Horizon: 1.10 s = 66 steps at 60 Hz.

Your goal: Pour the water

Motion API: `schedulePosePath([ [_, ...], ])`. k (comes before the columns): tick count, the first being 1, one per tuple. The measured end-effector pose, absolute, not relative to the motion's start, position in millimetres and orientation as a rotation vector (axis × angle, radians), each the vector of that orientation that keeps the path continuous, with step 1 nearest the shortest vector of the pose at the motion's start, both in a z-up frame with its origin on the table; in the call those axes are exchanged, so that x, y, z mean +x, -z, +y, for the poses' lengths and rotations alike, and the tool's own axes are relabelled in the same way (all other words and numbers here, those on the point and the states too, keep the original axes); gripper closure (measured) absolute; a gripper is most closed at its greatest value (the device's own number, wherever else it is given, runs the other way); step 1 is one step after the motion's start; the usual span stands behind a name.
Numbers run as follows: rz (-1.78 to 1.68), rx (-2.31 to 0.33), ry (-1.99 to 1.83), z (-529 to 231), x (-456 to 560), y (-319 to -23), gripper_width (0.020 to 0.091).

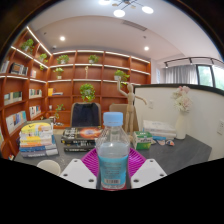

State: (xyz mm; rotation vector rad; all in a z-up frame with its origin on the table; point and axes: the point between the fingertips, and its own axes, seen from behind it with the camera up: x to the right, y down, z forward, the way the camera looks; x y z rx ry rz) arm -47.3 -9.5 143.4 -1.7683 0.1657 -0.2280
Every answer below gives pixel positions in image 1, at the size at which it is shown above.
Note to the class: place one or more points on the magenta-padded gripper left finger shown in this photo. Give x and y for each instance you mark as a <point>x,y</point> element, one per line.
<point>78,171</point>

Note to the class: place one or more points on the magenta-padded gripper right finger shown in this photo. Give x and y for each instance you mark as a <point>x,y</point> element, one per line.
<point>148,171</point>

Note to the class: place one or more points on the clear blue-labelled water bottle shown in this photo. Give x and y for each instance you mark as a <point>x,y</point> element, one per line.
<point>113,158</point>

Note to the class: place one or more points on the green and white box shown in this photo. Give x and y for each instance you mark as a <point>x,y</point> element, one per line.
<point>142,140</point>

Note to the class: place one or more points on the stack of dark books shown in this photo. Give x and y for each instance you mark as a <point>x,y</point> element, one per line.
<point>81,136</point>

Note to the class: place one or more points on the stack of colourful books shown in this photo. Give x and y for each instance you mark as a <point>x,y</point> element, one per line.
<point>36,140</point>

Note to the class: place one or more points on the dark office chair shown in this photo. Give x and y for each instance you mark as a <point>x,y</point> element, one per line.
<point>85,115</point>

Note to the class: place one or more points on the white vase with flowers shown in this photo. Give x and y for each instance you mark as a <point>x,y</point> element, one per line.
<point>181,125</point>

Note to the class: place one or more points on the tan chair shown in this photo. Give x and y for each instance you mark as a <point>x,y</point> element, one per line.
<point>116,115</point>

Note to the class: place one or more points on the wooden artist mannequin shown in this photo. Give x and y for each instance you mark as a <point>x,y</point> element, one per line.
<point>129,106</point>

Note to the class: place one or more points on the wooden shelf unit with books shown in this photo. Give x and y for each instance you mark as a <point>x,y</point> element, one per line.
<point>66,90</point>

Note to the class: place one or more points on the grey curtain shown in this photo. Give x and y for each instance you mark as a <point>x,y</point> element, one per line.
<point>180,74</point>

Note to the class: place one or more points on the window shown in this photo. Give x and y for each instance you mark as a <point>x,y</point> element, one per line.
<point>208,76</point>

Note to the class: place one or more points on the ceiling chandelier lamp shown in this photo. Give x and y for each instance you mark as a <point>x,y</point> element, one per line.
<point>119,12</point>

